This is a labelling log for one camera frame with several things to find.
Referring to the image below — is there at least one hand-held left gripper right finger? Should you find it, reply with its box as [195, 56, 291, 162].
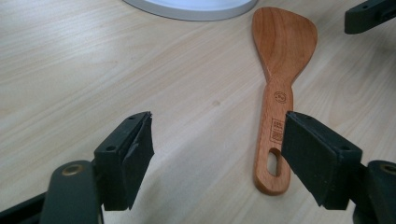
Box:
[280, 110, 364, 211]

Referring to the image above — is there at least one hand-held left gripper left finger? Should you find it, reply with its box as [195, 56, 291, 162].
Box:
[93, 111, 155, 212]

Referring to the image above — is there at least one wooden spatula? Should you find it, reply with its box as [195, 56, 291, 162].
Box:
[251, 7, 318, 196]

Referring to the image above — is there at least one white round plate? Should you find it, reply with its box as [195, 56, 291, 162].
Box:
[121, 0, 260, 22]

